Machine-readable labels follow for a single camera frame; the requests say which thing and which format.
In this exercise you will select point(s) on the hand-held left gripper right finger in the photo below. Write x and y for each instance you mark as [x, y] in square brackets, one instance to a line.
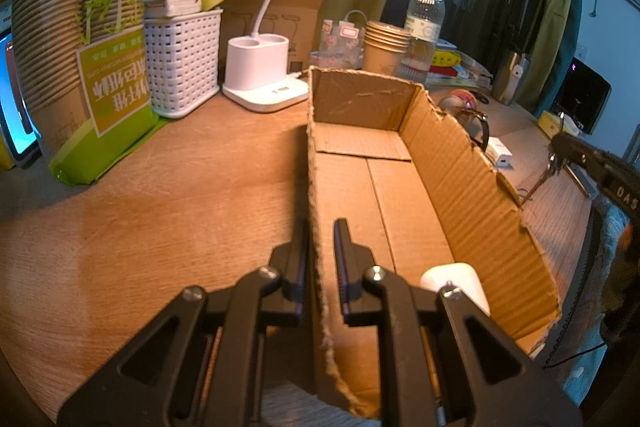
[342, 267]

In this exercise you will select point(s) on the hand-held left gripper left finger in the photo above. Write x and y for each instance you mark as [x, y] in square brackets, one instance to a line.
[302, 269]

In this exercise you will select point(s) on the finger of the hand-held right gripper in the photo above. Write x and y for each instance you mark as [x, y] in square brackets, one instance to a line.
[605, 172]

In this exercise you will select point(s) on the bunch of keys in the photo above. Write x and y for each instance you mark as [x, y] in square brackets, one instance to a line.
[551, 164]

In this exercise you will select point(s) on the cardboard box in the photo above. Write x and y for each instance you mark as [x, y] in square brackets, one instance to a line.
[400, 207]

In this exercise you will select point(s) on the white charger plug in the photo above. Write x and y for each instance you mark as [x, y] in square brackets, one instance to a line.
[500, 153]

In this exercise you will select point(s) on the black wrist watch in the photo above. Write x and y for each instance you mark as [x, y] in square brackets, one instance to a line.
[480, 127]

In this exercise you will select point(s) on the small yellow box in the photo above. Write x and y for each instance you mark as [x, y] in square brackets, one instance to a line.
[549, 124]

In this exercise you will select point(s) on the black monitor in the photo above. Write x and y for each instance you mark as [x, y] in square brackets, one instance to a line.
[585, 94]

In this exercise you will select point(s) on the white earbuds case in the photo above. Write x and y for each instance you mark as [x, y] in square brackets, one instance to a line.
[465, 282]

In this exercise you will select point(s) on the steel tumbler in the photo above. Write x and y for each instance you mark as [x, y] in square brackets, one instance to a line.
[510, 77]

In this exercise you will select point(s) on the red tape roll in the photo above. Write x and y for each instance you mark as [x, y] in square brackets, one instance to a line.
[462, 99]

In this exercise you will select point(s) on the stack of books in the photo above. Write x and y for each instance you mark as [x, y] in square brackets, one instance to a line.
[460, 69]

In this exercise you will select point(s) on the white desk lamp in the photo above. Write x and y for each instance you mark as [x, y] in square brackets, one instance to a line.
[257, 62]

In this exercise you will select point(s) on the floral pouch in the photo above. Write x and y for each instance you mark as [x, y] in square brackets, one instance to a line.
[332, 49]

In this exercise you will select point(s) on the stack of brown paper cups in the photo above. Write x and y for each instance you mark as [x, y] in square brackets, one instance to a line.
[382, 49]

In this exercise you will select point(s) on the clear water bottle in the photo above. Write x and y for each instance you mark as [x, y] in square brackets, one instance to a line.
[425, 22]

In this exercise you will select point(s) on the white plastic basket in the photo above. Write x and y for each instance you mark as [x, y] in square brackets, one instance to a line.
[182, 62]

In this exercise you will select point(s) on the flat cardboard sheet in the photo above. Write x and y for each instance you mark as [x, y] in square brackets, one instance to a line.
[300, 7]

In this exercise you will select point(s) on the green pack of paper cups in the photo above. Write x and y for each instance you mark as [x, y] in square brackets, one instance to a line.
[115, 82]

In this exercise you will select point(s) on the white tissue pack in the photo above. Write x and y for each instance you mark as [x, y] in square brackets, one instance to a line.
[172, 4]

